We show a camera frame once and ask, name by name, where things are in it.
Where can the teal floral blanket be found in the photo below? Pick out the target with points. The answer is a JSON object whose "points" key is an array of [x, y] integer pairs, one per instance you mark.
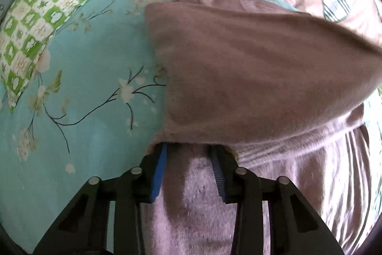
{"points": [[89, 63]]}

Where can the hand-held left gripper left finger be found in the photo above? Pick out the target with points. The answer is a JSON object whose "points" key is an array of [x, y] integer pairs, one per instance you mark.
{"points": [[158, 174]]}

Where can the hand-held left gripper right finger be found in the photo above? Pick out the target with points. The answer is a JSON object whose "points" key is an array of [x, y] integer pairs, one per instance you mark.
{"points": [[218, 174]]}

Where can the green checked pillow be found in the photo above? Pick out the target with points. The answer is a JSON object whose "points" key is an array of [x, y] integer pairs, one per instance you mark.
{"points": [[44, 4]]}

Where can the mauve knit sweater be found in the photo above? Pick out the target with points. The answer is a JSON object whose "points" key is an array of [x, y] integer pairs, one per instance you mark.
{"points": [[238, 63]]}

